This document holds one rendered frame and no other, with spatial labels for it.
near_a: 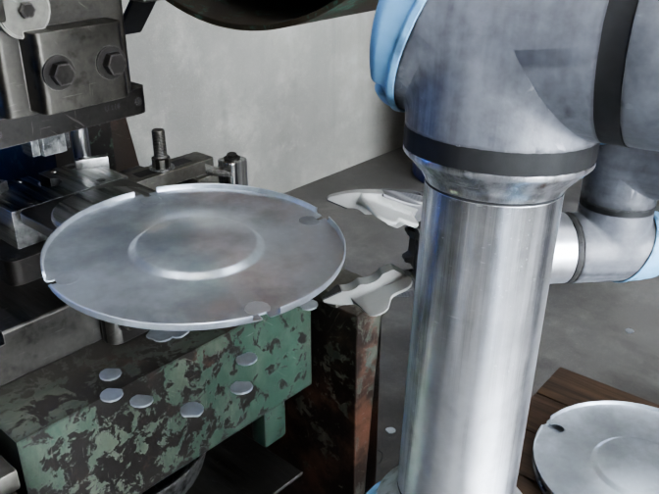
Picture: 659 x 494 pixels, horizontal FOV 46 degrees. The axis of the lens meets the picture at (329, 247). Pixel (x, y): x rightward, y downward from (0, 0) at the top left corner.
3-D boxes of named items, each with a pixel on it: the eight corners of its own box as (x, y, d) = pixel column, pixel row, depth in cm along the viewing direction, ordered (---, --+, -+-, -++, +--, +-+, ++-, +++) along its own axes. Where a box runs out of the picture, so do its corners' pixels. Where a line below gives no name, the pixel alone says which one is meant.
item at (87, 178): (131, 210, 96) (127, 174, 94) (19, 249, 86) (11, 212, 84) (91, 191, 101) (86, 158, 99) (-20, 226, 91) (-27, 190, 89)
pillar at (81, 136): (99, 185, 103) (84, 81, 97) (84, 190, 102) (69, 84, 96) (89, 181, 105) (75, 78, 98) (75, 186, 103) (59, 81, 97)
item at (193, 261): (96, 371, 58) (95, 363, 58) (10, 222, 80) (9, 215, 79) (404, 277, 72) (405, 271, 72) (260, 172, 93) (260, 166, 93)
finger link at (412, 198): (391, 181, 76) (463, 216, 79) (387, 175, 77) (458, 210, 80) (368, 222, 77) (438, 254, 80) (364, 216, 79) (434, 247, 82)
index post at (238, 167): (251, 223, 100) (248, 152, 95) (234, 230, 98) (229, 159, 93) (237, 218, 101) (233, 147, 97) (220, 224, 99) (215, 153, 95)
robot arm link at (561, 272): (551, 201, 83) (538, 269, 86) (511, 202, 82) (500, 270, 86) (583, 229, 76) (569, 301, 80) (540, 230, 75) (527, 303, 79)
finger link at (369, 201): (351, 190, 71) (433, 228, 74) (339, 168, 76) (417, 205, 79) (334, 219, 72) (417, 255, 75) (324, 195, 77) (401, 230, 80)
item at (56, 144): (75, 148, 90) (70, 118, 89) (36, 159, 87) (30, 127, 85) (60, 142, 92) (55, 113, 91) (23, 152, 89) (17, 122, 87)
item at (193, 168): (230, 188, 110) (227, 119, 106) (131, 224, 99) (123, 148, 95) (204, 178, 114) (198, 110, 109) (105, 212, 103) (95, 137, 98)
